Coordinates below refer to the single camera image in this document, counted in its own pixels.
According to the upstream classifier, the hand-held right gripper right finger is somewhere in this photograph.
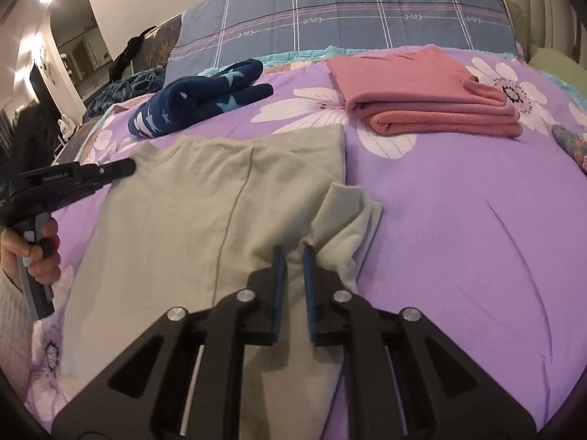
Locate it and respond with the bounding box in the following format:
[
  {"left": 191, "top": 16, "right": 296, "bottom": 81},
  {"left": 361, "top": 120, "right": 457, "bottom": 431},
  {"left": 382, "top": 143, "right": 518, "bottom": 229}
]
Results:
[{"left": 303, "top": 244, "right": 537, "bottom": 440}]

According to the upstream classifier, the green pillow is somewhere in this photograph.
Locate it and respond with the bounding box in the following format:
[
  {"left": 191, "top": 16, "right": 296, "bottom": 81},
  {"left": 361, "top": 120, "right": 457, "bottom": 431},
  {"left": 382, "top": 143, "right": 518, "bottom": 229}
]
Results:
[{"left": 527, "top": 48, "right": 587, "bottom": 88}]

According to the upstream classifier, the person's left hand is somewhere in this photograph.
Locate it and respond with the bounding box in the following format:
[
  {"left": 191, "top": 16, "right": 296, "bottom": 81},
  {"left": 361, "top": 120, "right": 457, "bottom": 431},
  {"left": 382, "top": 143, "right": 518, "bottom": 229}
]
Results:
[{"left": 0, "top": 217, "right": 61, "bottom": 287}]

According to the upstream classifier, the purple floral bed sheet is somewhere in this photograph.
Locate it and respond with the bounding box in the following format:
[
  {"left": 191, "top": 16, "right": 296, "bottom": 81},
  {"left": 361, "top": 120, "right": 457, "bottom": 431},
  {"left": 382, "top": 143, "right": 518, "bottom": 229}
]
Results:
[{"left": 25, "top": 46, "right": 587, "bottom": 436}]

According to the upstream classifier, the pink folded shirt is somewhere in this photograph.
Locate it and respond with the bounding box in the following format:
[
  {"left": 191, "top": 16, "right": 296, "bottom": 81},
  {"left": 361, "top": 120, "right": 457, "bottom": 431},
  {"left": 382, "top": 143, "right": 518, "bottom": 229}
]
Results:
[{"left": 327, "top": 46, "right": 521, "bottom": 119}]

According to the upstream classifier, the arched doorway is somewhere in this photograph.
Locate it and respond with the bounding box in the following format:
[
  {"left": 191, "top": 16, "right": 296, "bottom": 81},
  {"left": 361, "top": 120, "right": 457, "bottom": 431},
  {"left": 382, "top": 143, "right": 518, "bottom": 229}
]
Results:
[{"left": 48, "top": 0, "right": 113, "bottom": 102}]

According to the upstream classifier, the brown patterned headboard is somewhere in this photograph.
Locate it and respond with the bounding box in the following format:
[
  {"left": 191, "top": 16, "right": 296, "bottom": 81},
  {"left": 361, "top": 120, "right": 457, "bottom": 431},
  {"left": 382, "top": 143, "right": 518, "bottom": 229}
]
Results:
[{"left": 133, "top": 13, "right": 184, "bottom": 84}]

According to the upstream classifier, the coral knitted folded garment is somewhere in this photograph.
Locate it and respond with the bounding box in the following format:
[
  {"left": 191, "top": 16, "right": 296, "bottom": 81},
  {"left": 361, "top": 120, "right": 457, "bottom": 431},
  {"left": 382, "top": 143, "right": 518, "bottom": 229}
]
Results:
[{"left": 364, "top": 110, "right": 524, "bottom": 139}]

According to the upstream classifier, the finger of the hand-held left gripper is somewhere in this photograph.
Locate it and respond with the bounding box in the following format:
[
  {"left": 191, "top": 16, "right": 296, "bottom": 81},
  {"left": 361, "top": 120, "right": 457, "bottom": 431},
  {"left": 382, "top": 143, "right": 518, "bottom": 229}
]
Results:
[{"left": 96, "top": 157, "right": 137, "bottom": 182}]

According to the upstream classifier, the dark teal knit blanket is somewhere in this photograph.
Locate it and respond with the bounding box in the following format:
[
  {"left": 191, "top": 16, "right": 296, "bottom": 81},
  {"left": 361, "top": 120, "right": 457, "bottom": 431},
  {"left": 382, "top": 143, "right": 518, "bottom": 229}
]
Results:
[{"left": 85, "top": 66, "right": 166, "bottom": 117}]

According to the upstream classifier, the teal fringed blanket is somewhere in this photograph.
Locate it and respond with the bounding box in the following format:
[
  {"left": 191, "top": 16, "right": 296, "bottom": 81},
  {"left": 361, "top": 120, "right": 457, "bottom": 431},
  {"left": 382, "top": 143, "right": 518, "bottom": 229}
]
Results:
[{"left": 197, "top": 46, "right": 524, "bottom": 76}]

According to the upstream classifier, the blue plaid pillow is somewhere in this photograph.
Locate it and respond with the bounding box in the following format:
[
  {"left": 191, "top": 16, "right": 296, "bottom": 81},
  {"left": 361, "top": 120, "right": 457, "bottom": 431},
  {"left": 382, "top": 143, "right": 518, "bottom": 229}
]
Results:
[{"left": 164, "top": 0, "right": 519, "bottom": 83}]

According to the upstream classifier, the multicoloured patterned cloth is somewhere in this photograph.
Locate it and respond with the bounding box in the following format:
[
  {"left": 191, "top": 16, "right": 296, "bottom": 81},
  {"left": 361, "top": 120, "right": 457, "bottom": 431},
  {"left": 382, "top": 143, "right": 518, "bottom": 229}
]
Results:
[{"left": 553, "top": 124, "right": 587, "bottom": 172}]

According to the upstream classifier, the person's left forearm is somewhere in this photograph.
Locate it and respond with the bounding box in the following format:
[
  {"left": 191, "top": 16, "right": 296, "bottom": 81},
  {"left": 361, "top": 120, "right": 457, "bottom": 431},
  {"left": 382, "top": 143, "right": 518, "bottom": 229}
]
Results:
[{"left": 0, "top": 266, "right": 35, "bottom": 386}]

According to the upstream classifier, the black hanging garment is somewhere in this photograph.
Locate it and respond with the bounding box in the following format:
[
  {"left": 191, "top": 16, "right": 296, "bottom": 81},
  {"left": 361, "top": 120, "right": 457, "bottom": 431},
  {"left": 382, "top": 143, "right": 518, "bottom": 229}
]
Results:
[{"left": 110, "top": 25, "right": 159, "bottom": 83}]

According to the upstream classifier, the beige curtain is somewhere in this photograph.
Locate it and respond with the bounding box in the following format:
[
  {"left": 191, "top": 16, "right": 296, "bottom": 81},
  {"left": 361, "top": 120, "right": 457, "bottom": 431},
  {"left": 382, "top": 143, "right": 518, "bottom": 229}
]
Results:
[{"left": 507, "top": 0, "right": 587, "bottom": 56}]

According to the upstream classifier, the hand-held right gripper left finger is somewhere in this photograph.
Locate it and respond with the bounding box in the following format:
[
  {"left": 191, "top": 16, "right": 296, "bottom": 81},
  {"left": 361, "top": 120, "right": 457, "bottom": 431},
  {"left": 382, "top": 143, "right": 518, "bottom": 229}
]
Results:
[{"left": 51, "top": 245, "right": 289, "bottom": 440}]

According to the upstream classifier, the beige shirt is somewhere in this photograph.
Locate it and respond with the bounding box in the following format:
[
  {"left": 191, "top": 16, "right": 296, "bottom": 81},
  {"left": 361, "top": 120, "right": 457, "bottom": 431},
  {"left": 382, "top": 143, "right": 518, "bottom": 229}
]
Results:
[{"left": 59, "top": 125, "right": 383, "bottom": 440}]

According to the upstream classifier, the navy star-print garment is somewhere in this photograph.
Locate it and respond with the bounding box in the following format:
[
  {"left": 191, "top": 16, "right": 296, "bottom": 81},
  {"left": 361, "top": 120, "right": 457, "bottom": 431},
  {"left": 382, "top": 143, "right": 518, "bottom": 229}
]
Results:
[{"left": 127, "top": 59, "right": 273, "bottom": 138}]

